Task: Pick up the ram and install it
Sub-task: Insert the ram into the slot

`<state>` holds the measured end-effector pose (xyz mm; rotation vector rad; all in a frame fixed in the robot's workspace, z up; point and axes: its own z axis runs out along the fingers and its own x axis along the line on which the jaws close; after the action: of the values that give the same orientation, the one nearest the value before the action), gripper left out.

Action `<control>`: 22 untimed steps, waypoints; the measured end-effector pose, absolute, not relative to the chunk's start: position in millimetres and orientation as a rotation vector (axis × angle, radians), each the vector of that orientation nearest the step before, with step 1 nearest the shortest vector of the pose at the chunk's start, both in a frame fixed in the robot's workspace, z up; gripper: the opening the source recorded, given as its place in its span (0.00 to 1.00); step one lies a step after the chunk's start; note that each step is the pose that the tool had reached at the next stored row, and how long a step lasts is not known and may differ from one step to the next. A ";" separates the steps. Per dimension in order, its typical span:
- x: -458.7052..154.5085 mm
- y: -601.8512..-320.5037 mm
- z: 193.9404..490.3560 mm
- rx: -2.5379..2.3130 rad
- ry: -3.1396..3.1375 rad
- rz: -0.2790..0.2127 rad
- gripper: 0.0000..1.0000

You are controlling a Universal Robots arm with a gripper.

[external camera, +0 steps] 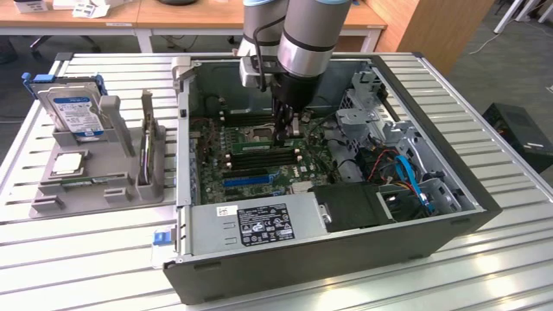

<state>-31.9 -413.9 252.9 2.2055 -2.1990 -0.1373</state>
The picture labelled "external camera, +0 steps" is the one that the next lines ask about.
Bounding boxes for hard disk with blue label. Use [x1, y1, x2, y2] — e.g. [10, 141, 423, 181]
[36, 86, 108, 141]

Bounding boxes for black plastic fan shroud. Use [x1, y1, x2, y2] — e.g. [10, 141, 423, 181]
[314, 183, 392, 233]

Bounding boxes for silver CPU chip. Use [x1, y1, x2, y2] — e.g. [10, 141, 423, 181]
[50, 153, 87, 176]

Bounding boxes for silver chipset heatsink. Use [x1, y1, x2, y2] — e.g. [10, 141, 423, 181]
[290, 181, 316, 196]

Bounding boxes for black open PC case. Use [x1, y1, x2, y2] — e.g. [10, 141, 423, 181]
[162, 52, 505, 307]

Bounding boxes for blue flat wire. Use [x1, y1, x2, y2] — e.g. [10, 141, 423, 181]
[394, 155, 435, 215]

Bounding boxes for hard disk in blue caddy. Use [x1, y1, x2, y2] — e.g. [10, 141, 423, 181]
[20, 73, 110, 111]

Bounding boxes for black RAM slot bank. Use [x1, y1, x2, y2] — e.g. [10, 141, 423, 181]
[220, 109, 278, 128]

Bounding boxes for black box with green stripe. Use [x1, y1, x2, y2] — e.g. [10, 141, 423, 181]
[482, 102, 553, 175]

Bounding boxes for wooden cabinet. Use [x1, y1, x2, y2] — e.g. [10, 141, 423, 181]
[371, 0, 496, 78]

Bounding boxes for green RAM stick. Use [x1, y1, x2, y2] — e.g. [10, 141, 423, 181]
[59, 174, 132, 188]
[231, 142, 279, 153]

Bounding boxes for silver metal disk bay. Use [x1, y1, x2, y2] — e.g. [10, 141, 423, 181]
[336, 69, 464, 215]

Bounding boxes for red thin wire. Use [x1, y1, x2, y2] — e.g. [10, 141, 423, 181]
[371, 149, 400, 170]

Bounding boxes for grey parts rack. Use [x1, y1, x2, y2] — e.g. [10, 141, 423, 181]
[28, 89, 179, 220]

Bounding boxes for wooden desk with white frame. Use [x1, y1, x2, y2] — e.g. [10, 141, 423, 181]
[0, 0, 144, 54]
[136, 0, 390, 54]

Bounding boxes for black RAM slot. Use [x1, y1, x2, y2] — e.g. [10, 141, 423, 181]
[224, 155, 303, 166]
[224, 151, 303, 161]
[224, 160, 303, 171]

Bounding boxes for black thin wire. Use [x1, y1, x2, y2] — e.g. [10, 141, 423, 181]
[308, 113, 354, 182]

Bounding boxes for silver power supply unit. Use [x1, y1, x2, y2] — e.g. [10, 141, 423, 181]
[183, 192, 332, 257]

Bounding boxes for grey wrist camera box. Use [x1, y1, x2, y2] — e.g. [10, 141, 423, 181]
[239, 56, 279, 89]

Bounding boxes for blue case latch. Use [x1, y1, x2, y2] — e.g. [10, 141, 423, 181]
[152, 229, 175, 246]

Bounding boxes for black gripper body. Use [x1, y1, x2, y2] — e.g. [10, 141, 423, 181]
[272, 73, 324, 110]

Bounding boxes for white small box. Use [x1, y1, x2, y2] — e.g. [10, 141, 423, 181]
[11, 0, 56, 14]

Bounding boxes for green motherboard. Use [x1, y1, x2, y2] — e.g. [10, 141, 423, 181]
[188, 109, 350, 205]

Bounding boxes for CPU socket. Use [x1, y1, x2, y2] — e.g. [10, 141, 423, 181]
[246, 126, 278, 143]

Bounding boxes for graphics card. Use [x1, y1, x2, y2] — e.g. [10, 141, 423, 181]
[136, 89, 160, 188]

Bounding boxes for blue expansion slot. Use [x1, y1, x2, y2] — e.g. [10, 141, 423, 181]
[222, 176, 279, 191]

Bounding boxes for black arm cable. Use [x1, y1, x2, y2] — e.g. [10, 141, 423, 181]
[252, 21, 287, 94]

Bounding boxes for white table leg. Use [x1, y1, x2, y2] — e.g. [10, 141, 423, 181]
[492, 0, 533, 34]

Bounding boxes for white floor cable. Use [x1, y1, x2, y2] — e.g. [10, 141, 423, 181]
[468, 29, 499, 56]

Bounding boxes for white paper cards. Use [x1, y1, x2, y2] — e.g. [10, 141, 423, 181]
[71, 2, 110, 19]

